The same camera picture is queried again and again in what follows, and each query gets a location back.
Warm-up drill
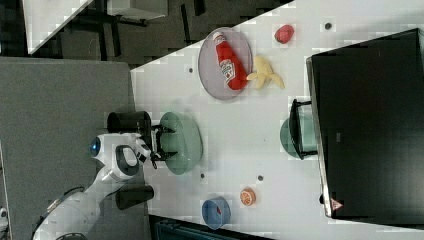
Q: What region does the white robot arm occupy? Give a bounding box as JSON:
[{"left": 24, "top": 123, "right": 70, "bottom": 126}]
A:
[{"left": 31, "top": 125, "right": 173, "bottom": 240}]

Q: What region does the small red toy ball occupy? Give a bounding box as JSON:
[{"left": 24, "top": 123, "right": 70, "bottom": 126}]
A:
[{"left": 216, "top": 206, "right": 222, "bottom": 215}]

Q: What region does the yellow plush banana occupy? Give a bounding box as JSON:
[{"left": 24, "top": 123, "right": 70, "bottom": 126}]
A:
[{"left": 246, "top": 55, "right": 285, "bottom": 89}]

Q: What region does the blue plastic cup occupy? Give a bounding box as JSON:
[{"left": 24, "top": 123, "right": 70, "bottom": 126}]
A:
[{"left": 202, "top": 197, "right": 231, "bottom": 230}]

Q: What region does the dark cylinder cup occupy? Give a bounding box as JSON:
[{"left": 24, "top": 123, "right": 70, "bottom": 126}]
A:
[{"left": 115, "top": 185, "right": 154, "bottom": 210}]

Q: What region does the purple round plate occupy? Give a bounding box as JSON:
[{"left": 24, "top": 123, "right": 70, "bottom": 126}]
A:
[{"left": 198, "top": 27, "right": 253, "bottom": 100}]

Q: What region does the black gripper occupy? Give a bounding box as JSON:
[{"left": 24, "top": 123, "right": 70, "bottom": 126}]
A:
[{"left": 142, "top": 124, "right": 176, "bottom": 161}]

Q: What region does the green plastic strainer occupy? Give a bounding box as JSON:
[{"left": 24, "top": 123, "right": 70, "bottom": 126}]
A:
[{"left": 160, "top": 112, "right": 203, "bottom": 175}]

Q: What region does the black utensil holder cup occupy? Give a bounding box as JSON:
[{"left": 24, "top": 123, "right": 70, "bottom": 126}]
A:
[{"left": 107, "top": 111, "right": 151, "bottom": 134}]

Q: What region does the green plastic mug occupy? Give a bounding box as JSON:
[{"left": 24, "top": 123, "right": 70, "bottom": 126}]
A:
[{"left": 280, "top": 114, "right": 318, "bottom": 159}]

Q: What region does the toy orange half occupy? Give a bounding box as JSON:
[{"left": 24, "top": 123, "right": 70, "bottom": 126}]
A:
[{"left": 240, "top": 187, "right": 256, "bottom": 206}]

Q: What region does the red toy ketchup bottle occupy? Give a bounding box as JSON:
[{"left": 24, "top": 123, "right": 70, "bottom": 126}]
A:
[{"left": 213, "top": 32, "right": 247, "bottom": 91}]

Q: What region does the toy strawberry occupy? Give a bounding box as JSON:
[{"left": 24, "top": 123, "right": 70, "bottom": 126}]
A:
[{"left": 274, "top": 24, "right": 295, "bottom": 44}]

